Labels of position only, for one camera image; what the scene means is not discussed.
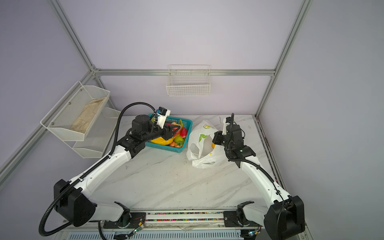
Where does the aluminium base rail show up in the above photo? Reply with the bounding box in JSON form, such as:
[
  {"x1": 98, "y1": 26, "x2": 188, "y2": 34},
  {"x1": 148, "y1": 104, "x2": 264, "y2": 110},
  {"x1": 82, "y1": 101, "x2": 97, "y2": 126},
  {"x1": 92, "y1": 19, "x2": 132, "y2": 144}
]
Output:
[{"x1": 55, "y1": 209, "x2": 270, "y2": 240}]

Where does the yellow fake banana bunch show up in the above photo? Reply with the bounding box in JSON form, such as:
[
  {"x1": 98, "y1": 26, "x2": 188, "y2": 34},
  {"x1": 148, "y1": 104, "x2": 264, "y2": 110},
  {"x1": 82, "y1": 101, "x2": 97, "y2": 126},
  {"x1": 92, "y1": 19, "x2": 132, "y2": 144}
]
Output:
[{"x1": 151, "y1": 137, "x2": 174, "y2": 146}]

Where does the upper white mesh shelf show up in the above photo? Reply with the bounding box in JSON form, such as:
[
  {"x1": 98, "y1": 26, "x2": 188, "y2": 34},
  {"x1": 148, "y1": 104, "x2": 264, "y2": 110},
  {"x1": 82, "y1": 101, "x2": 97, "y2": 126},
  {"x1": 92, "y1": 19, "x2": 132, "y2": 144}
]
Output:
[{"x1": 40, "y1": 81, "x2": 110, "y2": 142}]

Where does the teal plastic basket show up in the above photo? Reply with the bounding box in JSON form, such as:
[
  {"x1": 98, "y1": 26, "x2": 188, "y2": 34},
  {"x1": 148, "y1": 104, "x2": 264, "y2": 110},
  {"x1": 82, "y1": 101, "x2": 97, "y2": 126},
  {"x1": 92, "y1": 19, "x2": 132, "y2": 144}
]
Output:
[{"x1": 146, "y1": 116, "x2": 193, "y2": 153}]

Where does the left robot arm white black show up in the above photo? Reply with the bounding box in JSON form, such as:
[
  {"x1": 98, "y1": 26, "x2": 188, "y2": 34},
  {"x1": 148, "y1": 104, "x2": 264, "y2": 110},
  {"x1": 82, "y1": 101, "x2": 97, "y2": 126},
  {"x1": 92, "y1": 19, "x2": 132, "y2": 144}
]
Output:
[{"x1": 54, "y1": 107, "x2": 180, "y2": 227}]

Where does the white mesh shelf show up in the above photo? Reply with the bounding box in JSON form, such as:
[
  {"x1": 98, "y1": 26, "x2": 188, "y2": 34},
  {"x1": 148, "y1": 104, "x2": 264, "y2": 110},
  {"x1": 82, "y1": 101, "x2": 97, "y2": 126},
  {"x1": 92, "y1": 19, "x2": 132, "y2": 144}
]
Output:
[
  {"x1": 40, "y1": 81, "x2": 110, "y2": 142},
  {"x1": 66, "y1": 107, "x2": 121, "y2": 159}
]

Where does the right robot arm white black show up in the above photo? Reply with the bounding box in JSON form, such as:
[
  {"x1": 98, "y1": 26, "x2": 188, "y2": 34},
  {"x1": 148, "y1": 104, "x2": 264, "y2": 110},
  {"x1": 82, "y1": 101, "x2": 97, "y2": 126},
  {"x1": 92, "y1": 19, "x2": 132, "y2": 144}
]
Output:
[{"x1": 213, "y1": 117, "x2": 305, "y2": 240}]

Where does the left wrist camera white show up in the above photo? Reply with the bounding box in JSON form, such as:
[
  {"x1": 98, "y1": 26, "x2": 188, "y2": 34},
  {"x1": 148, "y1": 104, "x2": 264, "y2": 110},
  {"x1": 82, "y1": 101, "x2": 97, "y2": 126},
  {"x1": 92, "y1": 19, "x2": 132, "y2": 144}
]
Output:
[{"x1": 155, "y1": 110, "x2": 169, "y2": 129}]

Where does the white wire wall basket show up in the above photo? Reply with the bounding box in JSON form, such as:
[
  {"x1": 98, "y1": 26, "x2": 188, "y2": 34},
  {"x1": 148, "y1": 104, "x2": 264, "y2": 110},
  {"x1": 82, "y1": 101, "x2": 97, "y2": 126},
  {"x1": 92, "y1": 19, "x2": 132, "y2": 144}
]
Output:
[{"x1": 166, "y1": 65, "x2": 211, "y2": 97}]

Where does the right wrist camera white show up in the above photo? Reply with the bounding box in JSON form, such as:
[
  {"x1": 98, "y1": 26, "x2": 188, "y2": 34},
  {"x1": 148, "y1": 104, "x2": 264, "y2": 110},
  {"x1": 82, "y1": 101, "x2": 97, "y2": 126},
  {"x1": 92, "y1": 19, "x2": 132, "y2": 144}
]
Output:
[{"x1": 222, "y1": 117, "x2": 232, "y2": 136}]

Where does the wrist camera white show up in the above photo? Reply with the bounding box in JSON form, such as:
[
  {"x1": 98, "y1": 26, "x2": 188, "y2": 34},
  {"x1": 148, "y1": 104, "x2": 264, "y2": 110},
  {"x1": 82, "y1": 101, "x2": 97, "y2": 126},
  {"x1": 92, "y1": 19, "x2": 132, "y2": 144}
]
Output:
[
  {"x1": 222, "y1": 117, "x2": 232, "y2": 136},
  {"x1": 155, "y1": 110, "x2": 169, "y2": 129}
]

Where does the lower white mesh shelf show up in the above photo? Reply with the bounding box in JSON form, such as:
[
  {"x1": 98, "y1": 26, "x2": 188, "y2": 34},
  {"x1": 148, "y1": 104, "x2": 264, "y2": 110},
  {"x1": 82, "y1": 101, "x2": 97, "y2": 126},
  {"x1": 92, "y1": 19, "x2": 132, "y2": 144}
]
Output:
[{"x1": 66, "y1": 107, "x2": 121, "y2": 159}]

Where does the beige cloth in shelf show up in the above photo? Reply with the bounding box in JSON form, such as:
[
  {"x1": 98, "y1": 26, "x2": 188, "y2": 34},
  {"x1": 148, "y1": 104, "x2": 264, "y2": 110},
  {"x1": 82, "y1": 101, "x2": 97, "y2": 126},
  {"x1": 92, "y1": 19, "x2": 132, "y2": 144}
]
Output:
[{"x1": 70, "y1": 97, "x2": 106, "y2": 134}]

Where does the white lemon print plastic bag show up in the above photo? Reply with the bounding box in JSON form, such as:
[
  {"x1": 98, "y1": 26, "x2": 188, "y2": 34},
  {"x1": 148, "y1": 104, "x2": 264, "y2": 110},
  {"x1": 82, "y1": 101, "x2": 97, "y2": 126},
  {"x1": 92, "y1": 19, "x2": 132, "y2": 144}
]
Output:
[{"x1": 186, "y1": 120, "x2": 227, "y2": 169}]

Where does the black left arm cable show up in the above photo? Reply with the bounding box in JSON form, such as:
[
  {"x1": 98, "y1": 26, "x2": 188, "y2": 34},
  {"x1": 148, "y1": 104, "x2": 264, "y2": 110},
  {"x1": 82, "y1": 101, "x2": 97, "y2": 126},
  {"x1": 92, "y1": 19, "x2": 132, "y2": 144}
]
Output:
[{"x1": 38, "y1": 101, "x2": 157, "y2": 237}]

